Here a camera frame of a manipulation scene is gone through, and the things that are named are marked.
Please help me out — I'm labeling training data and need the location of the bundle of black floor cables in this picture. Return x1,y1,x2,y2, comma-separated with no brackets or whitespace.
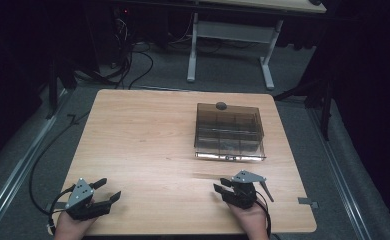
76,13,197,90

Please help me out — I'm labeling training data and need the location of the light wooden desk top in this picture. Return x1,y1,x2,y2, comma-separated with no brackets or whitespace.
196,0,328,15

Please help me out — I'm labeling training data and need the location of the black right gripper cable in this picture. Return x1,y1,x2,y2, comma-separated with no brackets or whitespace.
253,190,273,238

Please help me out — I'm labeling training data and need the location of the black metal stand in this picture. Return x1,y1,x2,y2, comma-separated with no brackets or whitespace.
44,58,79,120
272,74,335,142

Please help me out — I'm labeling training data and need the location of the white metal desk frame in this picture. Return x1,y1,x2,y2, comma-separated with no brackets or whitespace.
186,12,285,91

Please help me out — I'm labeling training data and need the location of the person's left hand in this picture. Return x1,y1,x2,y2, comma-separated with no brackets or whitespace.
53,199,97,240

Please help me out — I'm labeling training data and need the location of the transparent dark compartment box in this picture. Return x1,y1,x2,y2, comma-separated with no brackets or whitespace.
193,102,267,163

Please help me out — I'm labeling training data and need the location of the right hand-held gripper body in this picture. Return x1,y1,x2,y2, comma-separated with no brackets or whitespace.
222,169,275,211

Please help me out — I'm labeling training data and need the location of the grey tape piece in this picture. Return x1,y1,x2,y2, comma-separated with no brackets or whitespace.
297,196,320,210

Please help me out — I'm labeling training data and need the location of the power strip with red light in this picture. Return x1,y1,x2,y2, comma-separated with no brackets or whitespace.
113,5,134,21

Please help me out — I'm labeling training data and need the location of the metal floor rail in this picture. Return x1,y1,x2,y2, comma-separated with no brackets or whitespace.
306,107,374,240
0,89,69,236

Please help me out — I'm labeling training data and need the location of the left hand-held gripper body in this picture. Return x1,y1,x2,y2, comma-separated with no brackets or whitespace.
64,177,113,221

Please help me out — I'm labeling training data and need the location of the person's right hand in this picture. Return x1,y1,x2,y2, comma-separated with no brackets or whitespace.
227,200,271,240

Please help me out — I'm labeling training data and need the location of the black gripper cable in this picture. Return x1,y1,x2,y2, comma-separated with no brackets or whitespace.
28,110,91,235
253,190,273,238

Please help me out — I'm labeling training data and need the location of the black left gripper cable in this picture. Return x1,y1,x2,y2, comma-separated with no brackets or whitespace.
28,110,91,235

